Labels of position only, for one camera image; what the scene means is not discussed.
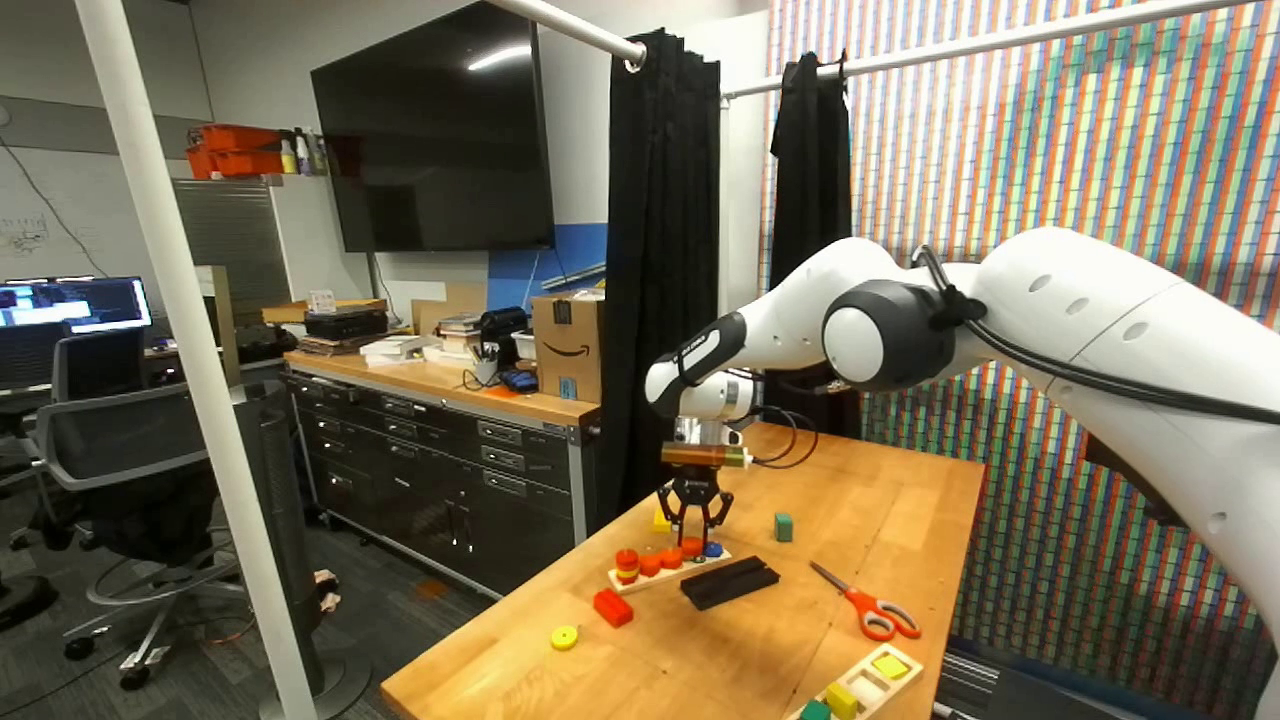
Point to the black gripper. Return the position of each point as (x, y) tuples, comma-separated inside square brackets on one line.
[(694, 483)]

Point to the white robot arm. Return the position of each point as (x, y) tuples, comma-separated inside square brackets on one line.
[(1182, 387)]

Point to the white support pole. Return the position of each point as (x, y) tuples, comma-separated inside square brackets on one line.
[(167, 243)]

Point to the cardboard box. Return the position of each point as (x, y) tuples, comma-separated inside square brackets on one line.
[(570, 345)]

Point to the black curtain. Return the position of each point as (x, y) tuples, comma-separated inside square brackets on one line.
[(660, 243)]

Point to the grey office chair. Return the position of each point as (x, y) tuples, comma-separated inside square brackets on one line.
[(128, 468)]

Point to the yellow round disc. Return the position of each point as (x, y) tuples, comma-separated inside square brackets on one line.
[(564, 639)]

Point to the small green cube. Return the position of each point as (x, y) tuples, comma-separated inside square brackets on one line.
[(782, 531)]

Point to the wall television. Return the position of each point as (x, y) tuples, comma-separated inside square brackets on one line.
[(438, 137)]

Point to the black tool cabinet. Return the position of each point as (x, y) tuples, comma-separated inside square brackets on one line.
[(474, 494)]

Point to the stacked orange rings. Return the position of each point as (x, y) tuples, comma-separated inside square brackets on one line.
[(625, 560)]

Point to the orange handled scissors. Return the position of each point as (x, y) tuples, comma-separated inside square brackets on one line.
[(872, 615)]

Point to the computer monitor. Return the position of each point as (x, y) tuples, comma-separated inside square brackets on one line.
[(79, 302)]

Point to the red lego brick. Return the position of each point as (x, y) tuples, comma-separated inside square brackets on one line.
[(613, 606)]

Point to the white wooden sorting tray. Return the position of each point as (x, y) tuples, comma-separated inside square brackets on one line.
[(866, 691)]

